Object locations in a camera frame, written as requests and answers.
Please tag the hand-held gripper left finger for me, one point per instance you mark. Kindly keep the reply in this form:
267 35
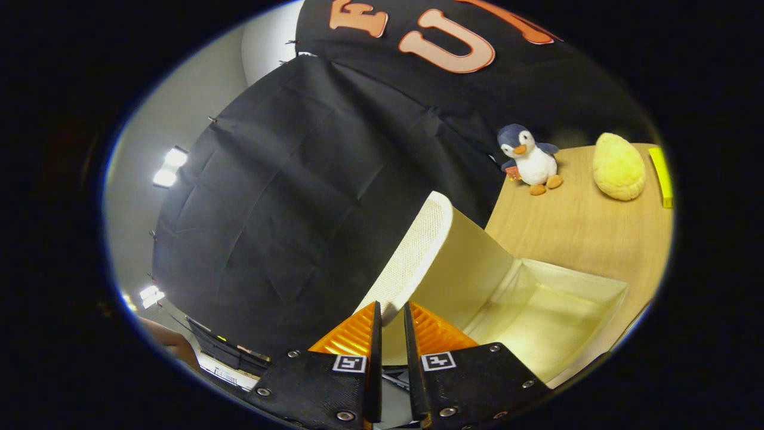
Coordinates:
375 382

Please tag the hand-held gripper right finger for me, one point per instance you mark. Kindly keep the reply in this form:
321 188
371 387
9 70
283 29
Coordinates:
413 382

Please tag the beige fabric storage box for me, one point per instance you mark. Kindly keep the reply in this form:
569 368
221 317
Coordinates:
537 322

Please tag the black device with white label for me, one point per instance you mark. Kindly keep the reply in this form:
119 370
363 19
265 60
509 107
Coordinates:
227 352

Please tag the ceiling light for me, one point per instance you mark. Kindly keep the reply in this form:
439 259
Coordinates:
170 167
150 295

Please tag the penguin plush toy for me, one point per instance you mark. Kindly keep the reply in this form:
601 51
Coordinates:
534 164

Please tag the yellow round plush toy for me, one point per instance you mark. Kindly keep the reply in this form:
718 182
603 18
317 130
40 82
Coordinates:
618 167

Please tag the yellow book with red circle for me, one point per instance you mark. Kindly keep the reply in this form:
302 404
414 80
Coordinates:
661 176

